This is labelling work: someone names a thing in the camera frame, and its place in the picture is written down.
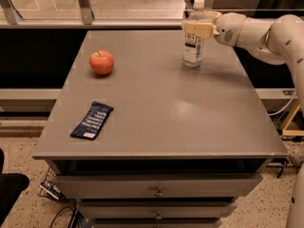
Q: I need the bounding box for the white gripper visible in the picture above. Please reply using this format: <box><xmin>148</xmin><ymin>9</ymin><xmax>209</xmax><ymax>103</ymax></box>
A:
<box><xmin>183</xmin><ymin>10</ymin><xmax>246</xmax><ymax>47</ymax></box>

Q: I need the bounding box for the clear plastic water bottle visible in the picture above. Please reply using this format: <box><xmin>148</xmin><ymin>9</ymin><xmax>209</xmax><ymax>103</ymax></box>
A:
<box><xmin>182</xmin><ymin>0</ymin><xmax>204</xmax><ymax>67</ymax></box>

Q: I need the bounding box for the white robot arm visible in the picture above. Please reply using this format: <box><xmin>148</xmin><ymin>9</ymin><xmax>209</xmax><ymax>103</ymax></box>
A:
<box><xmin>181</xmin><ymin>11</ymin><xmax>304</xmax><ymax>111</ymax></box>

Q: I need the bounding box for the dark blue rxbar wrapper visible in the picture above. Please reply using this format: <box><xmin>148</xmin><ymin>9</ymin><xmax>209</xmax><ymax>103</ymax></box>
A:
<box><xmin>70</xmin><ymin>102</ymin><xmax>114</xmax><ymax>140</ymax></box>

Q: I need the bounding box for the red apple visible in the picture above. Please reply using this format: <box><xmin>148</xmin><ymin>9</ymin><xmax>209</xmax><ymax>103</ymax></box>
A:
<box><xmin>89</xmin><ymin>50</ymin><xmax>114</xmax><ymax>75</ymax></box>

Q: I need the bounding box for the grey drawer cabinet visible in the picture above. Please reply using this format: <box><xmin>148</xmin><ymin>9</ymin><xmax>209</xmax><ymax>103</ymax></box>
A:
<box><xmin>33</xmin><ymin>30</ymin><xmax>287</xmax><ymax>228</ymax></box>

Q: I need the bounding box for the grey metal railing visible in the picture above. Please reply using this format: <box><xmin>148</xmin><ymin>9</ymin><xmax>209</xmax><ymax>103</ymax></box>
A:
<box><xmin>0</xmin><ymin>0</ymin><xmax>304</xmax><ymax>29</ymax></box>

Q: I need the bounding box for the top grey drawer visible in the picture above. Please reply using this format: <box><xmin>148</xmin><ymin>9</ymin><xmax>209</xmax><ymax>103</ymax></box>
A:
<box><xmin>53</xmin><ymin>174</ymin><xmax>262</xmax><ymax>200</ymax></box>

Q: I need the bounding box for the grey drawer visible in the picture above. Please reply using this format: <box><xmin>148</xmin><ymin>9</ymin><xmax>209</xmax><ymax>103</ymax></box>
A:
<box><xmin>53</xmin><ymin>174</ymin><xmax>262</xmax><ymax>200</ymax></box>
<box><xmin>78</xmin><ymin>201</ymin><xmax>237</xmax><ymax>219</ymax></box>

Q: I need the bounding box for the middle grey drawer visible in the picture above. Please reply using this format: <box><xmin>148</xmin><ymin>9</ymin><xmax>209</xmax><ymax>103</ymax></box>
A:
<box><xmin>78</xmin><ymin>201</ymin><xmax>237</xmax><ymax>219</ymax></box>

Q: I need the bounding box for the small device on floor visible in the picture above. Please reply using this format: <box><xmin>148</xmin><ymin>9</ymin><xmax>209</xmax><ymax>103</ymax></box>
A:
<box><xmin>40</xmin><ymin>180</ymin><xmax>62</xmax><ymax>200</ymax></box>

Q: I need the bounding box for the black chair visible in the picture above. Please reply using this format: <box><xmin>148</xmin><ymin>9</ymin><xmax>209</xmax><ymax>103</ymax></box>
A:
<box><xmin>0</xmin><ymin>149</ymin><xmax>29</xmax><ymax>225</ymax></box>

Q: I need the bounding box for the yellow metal frame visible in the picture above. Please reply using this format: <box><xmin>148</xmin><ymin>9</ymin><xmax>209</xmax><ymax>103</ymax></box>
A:
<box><xmin>279</xmin><ymin>100</ymin><xmax>304</xmax><ymax>137</ymax></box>

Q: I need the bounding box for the black floor cable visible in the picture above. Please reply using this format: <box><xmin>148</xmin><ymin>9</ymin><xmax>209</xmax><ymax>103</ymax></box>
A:
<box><xmin>48</xmin><ymin>205</ymin><xmax>80</xmax><ymax>228</ymax></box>

